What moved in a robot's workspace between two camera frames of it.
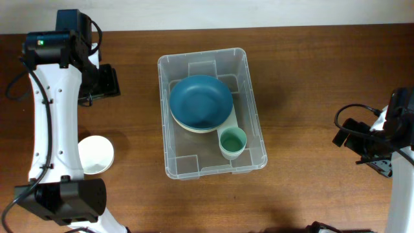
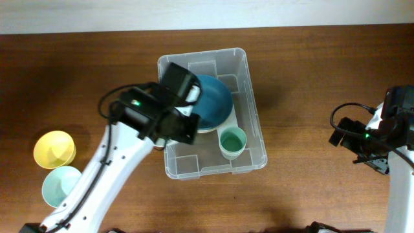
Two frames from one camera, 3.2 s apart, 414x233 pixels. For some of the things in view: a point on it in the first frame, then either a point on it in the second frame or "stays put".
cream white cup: (231, 157) stays put
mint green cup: (232, 140) stays put
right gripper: (383, 167) stays put
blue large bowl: (201, 101) stays put
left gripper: (112, 86) to (187, 134)
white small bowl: (96, 154) to (160, 144)
